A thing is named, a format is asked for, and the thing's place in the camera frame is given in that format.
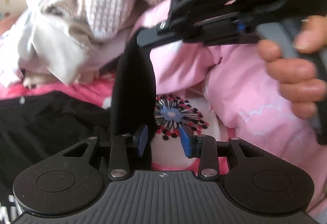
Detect black smile t-shirt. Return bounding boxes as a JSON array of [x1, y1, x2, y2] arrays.
[[1, 37, 157, 223]]

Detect operator right hand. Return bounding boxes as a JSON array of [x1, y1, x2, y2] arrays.
[[258, 15, 326, 119]]

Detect pink floral bed blanket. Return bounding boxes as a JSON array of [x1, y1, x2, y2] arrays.
[[1, 78, 226, 176]]

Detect light pink floral duvet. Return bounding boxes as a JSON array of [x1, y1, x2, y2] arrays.
[[130, 0, 327, 217]]

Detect beige trousers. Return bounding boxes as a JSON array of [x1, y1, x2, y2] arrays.
[[22, 28, 132, 89]]

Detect white grey shirt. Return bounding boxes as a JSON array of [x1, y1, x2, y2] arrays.
[[1, 0, 93, 87]]

